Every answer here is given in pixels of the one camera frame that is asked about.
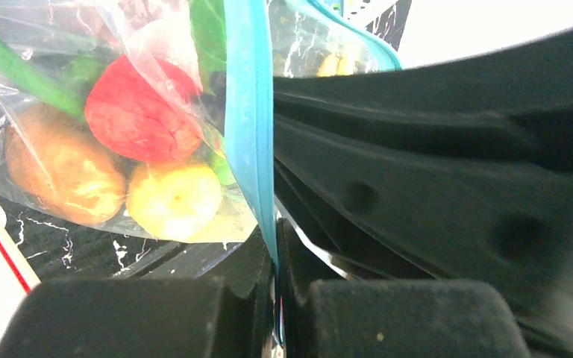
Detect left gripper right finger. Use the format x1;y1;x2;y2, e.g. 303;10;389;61
276;219;530;357

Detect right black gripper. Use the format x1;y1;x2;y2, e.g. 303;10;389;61
274;29;573;357

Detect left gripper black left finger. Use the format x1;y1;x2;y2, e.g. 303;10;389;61
0;232;272;357

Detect yellow lemon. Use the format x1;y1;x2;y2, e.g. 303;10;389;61
125;161;222;242

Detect clear zip top bag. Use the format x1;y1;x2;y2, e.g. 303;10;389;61
0;1;401;257

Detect red tomato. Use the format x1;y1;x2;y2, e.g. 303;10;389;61
84;54;201;163

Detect green chili pepper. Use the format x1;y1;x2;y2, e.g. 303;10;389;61
0;39;85;121

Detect long green cucumber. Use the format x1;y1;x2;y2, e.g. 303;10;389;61
189;1;236;186

